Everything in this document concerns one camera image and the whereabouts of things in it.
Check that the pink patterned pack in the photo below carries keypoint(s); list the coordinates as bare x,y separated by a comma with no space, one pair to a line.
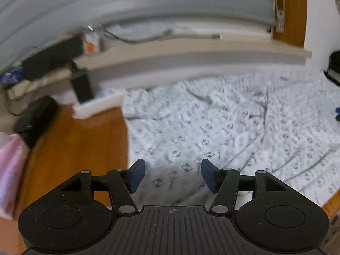
12,175

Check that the long black box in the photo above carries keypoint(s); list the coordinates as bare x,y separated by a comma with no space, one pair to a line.
50,58

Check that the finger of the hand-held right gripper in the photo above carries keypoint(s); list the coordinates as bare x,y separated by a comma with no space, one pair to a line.
338,114

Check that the beige window sill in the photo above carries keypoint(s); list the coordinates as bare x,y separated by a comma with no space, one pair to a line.
186,50

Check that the white power strip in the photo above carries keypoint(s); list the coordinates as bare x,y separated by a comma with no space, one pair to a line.
101,101

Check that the grey window blind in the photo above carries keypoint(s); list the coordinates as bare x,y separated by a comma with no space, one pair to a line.
132,2

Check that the black power adapter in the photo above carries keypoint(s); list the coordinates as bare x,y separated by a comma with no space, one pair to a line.
82,87

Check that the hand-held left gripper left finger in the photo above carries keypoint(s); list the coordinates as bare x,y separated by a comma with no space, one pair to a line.
137,176

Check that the orange and white box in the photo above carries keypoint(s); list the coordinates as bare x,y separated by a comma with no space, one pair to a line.
91,45

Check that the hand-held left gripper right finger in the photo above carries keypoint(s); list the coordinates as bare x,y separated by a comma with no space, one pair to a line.
208,176

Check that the wooden window frame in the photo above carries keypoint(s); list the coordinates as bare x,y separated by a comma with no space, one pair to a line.
294,10

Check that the white patterned garment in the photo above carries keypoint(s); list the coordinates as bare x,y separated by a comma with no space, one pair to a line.
212,117

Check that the black flat item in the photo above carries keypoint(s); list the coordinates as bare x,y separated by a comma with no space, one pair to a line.
34,119

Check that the grey folded garment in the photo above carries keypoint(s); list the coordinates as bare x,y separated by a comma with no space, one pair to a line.
335,75

